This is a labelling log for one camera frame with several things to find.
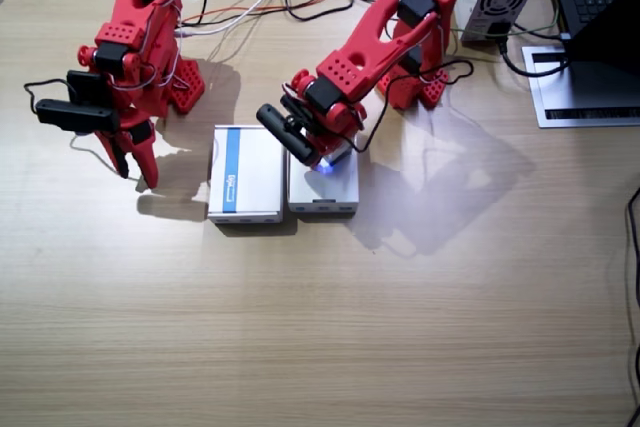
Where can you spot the red robot arm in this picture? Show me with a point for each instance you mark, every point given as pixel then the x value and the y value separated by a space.
pixel 145 37
pixel 370 42

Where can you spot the plain white box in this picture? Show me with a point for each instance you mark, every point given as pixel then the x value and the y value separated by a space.
pixel 325 192

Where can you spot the white box with blue stripe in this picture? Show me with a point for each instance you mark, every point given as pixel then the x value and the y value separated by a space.
pixel 250 172

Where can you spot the black gripper webcam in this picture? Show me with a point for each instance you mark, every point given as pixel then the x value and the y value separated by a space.
pixel 80 114
pixel 287 134

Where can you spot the silver monitor stand base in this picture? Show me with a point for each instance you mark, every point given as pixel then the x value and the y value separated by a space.
pixel 555 97

